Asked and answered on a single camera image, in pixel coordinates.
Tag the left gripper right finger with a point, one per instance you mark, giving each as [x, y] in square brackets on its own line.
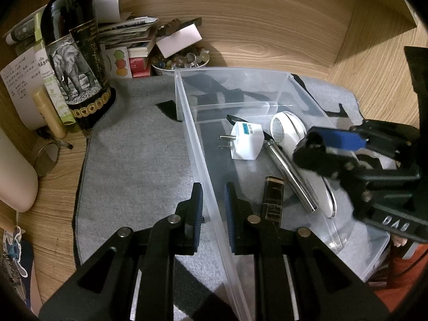
[297, 277]

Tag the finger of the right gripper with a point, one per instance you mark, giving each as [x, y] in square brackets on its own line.
[340, 139]
[312, 154]

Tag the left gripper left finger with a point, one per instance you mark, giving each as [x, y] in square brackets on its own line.
[131, 276]

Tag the white handheld lint remover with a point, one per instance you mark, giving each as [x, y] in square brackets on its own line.
[285, 145]

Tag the silver metal cylinder pen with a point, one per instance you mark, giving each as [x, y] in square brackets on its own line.
[298, 185]

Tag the white wall plug adapter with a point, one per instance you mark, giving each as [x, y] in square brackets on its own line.
[245, 141]

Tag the clear plastic storage bin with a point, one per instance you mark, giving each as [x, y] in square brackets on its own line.
[204, 98]

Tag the white bowl of pebbles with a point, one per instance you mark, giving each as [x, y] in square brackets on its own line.
[188, 58]

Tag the yellow lip balm stick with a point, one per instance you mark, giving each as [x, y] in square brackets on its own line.
[47, 110]

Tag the small white card box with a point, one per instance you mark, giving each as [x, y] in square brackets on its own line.
[179, 40]

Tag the fruit sticker card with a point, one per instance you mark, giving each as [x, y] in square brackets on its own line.
[117, 63]

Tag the white paper note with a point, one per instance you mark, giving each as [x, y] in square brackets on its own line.
[21, 78]

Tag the stack of books and papers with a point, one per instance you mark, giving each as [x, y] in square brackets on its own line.
[122, 29]

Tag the dark wine bottle elephant label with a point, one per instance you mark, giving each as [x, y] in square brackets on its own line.
[69, 29]

